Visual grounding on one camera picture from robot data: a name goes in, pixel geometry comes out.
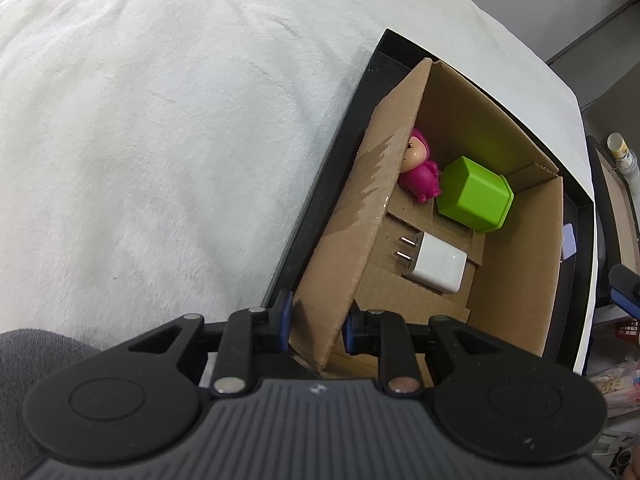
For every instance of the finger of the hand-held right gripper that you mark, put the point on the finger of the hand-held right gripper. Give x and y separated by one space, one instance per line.
625 287

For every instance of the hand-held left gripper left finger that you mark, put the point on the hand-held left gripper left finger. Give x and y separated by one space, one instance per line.
285 317

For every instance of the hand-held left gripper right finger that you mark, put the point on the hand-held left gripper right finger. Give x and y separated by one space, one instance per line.
348 332

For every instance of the white charger plug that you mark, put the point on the white charger plug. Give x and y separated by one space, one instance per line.
440 265

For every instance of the brown cardboard box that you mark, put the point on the brown cardboard box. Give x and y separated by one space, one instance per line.
510 280

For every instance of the black tray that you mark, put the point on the black tray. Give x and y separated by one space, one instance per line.
340 160

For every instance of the pink figure toy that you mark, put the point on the pink figure toy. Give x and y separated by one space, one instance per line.
422 175

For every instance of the green cube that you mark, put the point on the green cube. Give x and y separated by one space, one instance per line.
475 195

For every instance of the red basket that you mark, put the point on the red basket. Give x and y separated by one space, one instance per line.
626 331

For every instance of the purple cube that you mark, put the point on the purple cube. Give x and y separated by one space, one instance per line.
568 242

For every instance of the black side table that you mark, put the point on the black side table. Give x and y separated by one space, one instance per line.
612 210

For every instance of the white yellow bottle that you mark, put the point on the white yellow bottle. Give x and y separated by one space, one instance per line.
620 151

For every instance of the person's grey clothed leg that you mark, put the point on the person's grey clothed leg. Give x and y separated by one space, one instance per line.
35 360

